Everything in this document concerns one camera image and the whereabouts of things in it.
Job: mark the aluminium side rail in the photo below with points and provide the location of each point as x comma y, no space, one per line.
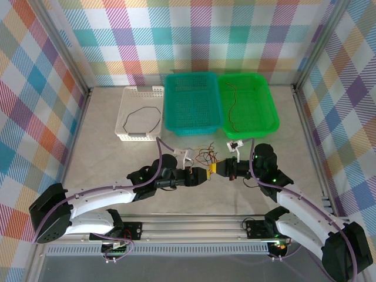
70,155
314,152

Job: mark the white perforated plastic basket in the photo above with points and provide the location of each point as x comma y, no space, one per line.
138,100

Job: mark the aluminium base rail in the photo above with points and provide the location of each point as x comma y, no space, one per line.
191,227

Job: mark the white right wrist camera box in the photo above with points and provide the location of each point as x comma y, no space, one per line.
234,146

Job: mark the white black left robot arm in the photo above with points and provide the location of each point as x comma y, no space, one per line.
97,195

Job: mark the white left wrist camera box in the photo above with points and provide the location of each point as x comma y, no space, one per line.
183,154

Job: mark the aluminium frame post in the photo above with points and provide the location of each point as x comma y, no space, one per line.
320,44
58,44

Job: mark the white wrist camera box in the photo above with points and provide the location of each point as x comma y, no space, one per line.
234,146
183,154

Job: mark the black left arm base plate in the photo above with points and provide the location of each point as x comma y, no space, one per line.
133,230

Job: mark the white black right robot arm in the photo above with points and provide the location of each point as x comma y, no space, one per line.
305,211

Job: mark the teal perforated plastic basket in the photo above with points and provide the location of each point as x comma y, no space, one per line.
191,102

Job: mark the green perforated plastic basket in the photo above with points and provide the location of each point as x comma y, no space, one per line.
252,105

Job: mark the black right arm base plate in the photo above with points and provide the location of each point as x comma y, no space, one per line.
255,229

